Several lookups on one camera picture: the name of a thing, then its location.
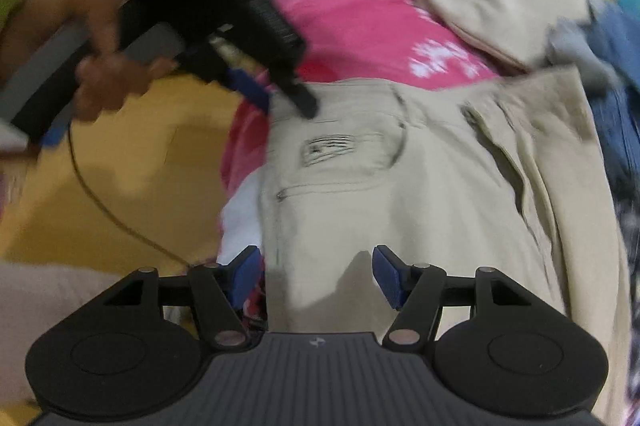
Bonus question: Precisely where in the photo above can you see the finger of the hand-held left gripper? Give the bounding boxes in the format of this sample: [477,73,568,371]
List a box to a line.
[271,73,319,120]
[219,65,274,115]

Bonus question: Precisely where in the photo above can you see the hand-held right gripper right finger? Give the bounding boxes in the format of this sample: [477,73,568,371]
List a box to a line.
[371,245,532,353]

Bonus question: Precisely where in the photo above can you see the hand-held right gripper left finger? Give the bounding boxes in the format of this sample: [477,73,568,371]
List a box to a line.
[102,245,263,353]

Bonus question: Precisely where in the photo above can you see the beige pants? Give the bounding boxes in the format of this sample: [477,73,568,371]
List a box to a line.
[257,64,632,426]

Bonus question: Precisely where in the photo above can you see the person's left forearm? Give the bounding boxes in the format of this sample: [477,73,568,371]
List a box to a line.
[0,0,53,82]

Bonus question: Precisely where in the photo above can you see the person's left hand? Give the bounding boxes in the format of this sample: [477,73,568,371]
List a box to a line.
[25,0,178,123]

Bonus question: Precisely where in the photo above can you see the pink floral bed sheet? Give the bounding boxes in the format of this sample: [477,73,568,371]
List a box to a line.
[220,0,501,322]

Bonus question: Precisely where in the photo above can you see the cream jacket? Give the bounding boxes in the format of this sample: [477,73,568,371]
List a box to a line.
[395,0,594,74]

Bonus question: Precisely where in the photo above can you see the grey garment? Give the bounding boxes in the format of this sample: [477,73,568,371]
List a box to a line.
[547,19,623,92]

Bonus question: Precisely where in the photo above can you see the blue denim garment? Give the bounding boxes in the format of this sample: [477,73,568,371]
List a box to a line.
[585,0,640,187]

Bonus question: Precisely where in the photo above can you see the thin black cable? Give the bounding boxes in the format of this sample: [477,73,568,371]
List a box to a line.
[66,120,202,270]

